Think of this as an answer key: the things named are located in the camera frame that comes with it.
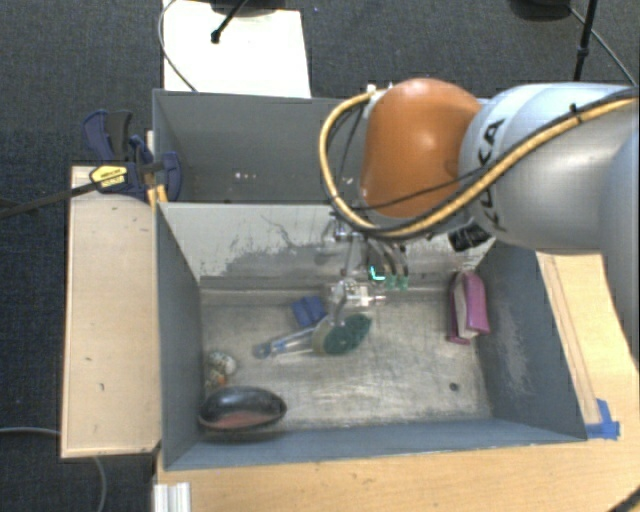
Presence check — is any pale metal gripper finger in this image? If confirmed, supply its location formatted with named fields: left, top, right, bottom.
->
left=348, top=285, right=387, bottom=309
left=327, top=280, right=351, bottom=330

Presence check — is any blue plastic piece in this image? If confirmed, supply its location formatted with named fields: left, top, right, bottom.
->
left=291, top=295, right=327, bottom=326

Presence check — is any grey metal bin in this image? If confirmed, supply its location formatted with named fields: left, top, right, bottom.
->
left=151, top=88, right=589, bottom=472

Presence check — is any purple and white packet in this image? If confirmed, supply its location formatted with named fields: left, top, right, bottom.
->
left=445, top=270, right=492, bottom=346

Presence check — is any white speckled ball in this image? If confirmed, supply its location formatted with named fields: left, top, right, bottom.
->
left=208, top=349, right=239, bottom=376

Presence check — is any black and red oval toy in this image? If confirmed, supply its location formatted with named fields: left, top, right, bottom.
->
left=197, top=385, right=288, bottom=435

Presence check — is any pale wood board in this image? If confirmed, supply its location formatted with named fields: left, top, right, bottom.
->
left=59, top=164, right=163, bottom=459

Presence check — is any blue-handled metal tool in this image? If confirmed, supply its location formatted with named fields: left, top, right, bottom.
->
left=251, top=327, right=321, bottom=360

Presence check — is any black cylinder on white bracket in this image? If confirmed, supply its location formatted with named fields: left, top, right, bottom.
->
left=447, top=222, right=494, bottom=254

